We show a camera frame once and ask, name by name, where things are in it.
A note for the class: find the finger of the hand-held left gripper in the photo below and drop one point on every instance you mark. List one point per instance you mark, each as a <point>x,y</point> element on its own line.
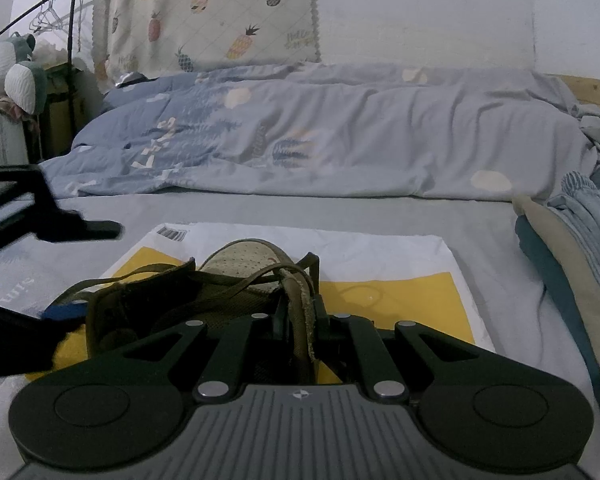
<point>65,311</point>
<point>80,227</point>

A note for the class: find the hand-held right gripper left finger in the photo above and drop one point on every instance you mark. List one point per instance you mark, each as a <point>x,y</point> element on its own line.
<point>279,325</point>

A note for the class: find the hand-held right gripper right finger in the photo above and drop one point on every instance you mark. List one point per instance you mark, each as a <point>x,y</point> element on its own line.
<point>321,322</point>

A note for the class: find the olive shoelace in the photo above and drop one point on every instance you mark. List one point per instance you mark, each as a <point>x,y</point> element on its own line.
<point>252,280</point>

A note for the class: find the olive suede shoe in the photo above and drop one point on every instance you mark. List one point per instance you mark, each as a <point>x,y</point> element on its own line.
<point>240,262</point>

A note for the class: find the white yellow plastic mailer bag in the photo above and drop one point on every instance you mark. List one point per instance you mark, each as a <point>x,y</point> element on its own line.
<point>405,300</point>

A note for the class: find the white storage box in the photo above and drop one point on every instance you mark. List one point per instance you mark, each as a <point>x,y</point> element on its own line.
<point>0,140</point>

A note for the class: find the brown cardboard box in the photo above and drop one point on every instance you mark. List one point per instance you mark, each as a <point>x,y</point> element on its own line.
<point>60,110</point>

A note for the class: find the grey printed bed sheet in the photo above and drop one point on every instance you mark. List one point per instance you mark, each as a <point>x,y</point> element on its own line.
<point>380,215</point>

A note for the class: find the pink checked cloth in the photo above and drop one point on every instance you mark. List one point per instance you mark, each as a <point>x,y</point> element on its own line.
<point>10,107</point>

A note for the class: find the small shiny silver object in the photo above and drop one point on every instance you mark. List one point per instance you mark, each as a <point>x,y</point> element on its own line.
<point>127,79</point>

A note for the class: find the black metal clothes rack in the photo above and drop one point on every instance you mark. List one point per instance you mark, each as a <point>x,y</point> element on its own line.
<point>72,60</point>

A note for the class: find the white grey plush toy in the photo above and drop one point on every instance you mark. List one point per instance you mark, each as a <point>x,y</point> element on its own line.
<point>10,70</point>

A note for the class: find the blue-grey printed quilt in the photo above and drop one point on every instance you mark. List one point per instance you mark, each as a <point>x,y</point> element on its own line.
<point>355,125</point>

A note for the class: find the pineapple print curtain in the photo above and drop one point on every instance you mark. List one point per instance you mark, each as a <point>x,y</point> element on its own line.
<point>205,10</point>

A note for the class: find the wooden headboard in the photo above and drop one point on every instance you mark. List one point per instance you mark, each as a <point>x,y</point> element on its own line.
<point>590,90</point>

